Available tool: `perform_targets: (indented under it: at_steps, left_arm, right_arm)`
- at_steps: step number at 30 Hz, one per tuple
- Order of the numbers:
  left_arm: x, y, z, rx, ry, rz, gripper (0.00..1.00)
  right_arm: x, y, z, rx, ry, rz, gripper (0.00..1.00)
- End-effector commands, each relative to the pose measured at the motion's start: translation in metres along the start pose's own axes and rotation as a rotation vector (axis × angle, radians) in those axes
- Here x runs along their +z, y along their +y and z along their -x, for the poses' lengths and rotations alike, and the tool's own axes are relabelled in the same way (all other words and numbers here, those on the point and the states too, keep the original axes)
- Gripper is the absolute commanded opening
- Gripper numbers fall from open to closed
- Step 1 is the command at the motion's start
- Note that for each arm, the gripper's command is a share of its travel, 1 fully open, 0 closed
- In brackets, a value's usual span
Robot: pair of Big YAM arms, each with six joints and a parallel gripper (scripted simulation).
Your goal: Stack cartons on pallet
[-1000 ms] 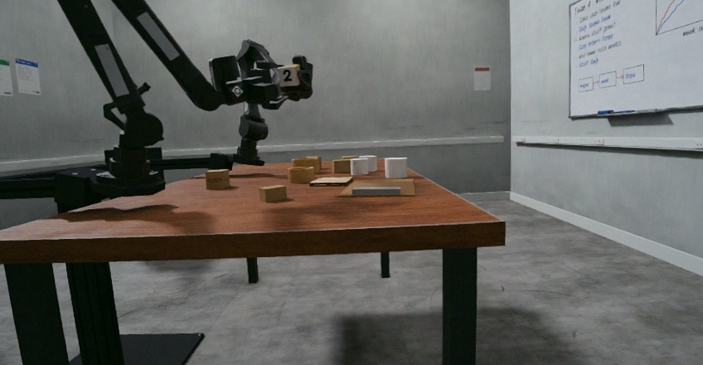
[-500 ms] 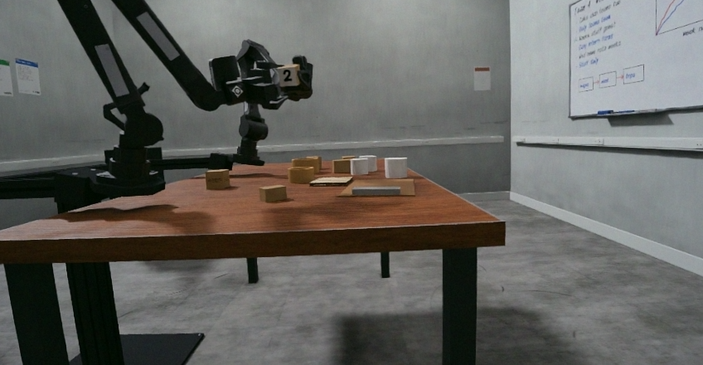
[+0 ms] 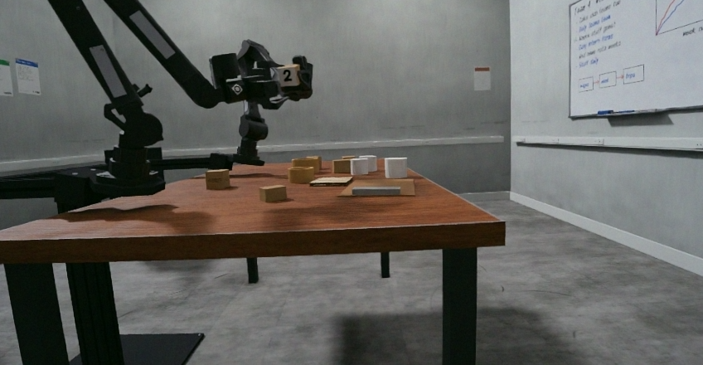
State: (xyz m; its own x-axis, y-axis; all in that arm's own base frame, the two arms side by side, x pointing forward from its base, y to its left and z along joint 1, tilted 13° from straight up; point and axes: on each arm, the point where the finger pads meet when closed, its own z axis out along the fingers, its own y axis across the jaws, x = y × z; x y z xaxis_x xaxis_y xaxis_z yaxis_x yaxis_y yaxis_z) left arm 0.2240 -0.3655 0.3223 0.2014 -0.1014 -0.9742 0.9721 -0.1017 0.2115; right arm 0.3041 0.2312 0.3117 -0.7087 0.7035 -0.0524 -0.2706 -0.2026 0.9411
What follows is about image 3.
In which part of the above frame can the small wooden pallet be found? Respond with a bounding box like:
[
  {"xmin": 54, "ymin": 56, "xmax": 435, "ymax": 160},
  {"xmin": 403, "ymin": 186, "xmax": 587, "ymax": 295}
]
[{"xmin": 309, "ymin": 177, "xmax": 353, "ymax": 187}]

